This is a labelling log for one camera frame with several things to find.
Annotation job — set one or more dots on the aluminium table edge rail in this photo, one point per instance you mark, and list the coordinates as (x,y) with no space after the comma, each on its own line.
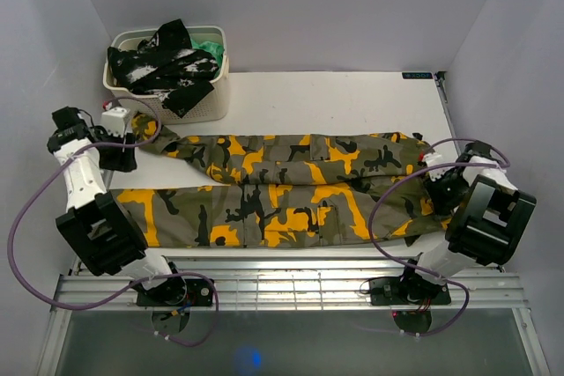
(440,79)

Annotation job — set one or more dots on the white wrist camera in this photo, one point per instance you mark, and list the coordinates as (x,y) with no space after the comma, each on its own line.
(433,159)
(116,121)

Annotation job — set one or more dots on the aluminium front rail frame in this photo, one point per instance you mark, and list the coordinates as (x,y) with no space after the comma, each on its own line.
(301,284)

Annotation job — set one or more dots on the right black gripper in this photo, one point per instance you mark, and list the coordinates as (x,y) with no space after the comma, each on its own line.
(441,203)

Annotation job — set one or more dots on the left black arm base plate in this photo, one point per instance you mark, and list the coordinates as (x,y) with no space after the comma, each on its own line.
(198,292)

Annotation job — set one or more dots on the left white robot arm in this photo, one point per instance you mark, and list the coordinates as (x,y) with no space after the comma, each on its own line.
(99,230)

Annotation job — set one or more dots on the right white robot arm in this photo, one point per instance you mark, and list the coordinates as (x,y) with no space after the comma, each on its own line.
(488,214)

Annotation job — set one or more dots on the white perforated laundry basket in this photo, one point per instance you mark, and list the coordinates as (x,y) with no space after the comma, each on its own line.
(212,107)

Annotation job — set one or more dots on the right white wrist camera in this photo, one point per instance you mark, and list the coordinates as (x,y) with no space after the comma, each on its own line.
(433,159)

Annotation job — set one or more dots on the yellow camouflage trousers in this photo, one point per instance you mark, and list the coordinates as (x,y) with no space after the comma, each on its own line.
(287,191)

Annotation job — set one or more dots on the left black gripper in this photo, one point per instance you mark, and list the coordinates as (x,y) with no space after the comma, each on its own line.
(122,161)

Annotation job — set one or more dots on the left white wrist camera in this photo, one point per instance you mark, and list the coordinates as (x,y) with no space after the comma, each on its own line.
(116,121)

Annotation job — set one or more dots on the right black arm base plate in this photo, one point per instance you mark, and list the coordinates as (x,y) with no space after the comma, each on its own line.
(392,291)

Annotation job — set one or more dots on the blue table label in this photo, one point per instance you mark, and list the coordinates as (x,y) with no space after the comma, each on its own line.
(417,75)

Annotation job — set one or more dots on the green cloth in basket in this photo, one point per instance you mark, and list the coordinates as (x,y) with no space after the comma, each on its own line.
(211,47)

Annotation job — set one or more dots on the black white patterned trousers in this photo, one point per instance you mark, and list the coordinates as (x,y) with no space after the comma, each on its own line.
(166,66)

